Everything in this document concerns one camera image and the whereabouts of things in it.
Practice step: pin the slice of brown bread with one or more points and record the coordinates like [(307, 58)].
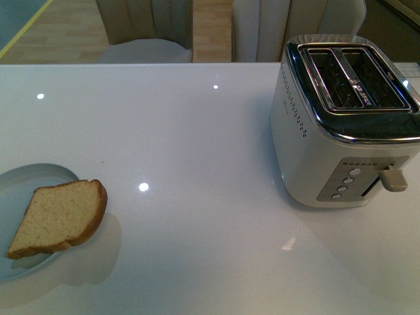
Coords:
[(59, 217)]

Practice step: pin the white round plate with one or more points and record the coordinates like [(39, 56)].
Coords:
[(17, 188)]

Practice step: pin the beige chair right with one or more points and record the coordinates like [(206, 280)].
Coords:
[(260, 29)]

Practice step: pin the beige chair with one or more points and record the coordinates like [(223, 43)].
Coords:
[(260, 29), (147, 32)]

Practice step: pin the white chrome two-slot toaster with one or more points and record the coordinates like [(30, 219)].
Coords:
[(344, 121)]

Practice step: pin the beige chair left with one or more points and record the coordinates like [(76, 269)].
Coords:
[(147, 32)]

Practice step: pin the black white info card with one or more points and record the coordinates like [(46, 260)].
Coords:
[(409, 69)]

